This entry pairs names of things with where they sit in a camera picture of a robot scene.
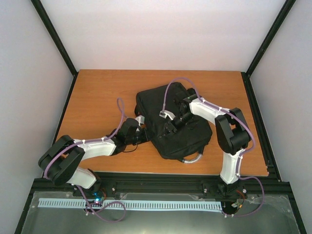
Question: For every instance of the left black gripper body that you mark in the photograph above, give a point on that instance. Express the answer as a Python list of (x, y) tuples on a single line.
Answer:
[(134, 140)]

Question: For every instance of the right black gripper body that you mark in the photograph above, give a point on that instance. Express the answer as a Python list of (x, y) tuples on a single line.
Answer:
[(185, 118)]

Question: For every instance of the black student bag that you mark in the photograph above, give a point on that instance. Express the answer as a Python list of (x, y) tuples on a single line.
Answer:
[(190, 139)]

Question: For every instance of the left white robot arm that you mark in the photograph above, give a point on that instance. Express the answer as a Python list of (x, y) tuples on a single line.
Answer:
[(61, 162)]

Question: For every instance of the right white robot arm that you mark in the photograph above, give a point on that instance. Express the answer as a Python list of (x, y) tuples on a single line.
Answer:
[(233, 133)]

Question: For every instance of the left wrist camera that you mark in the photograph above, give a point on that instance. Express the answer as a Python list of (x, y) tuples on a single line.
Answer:
[(140, 119)]

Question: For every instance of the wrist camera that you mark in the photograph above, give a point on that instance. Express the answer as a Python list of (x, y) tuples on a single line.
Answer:
[(140, 119), (167, 114)]

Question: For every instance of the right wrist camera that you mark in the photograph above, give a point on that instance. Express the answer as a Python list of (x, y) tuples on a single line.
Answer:
[(167, 114)]

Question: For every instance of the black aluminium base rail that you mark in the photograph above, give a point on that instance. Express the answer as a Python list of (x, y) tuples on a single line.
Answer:
[(203, 186)]

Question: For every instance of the silver bag handle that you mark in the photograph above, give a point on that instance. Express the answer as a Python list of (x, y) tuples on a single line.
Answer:
[(192, 158)]

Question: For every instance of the light blue cable duct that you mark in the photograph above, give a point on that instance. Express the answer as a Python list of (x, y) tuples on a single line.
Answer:
[(132, 205)]

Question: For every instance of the right black frame post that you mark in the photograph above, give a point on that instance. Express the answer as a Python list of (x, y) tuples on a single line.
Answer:
[(277, 23)]

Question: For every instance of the black frame post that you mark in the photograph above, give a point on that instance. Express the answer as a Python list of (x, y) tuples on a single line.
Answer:
[(277, 23), (38, 6)]

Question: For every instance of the left black frame post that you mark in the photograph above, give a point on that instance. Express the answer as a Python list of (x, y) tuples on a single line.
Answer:
[(38, 6)]

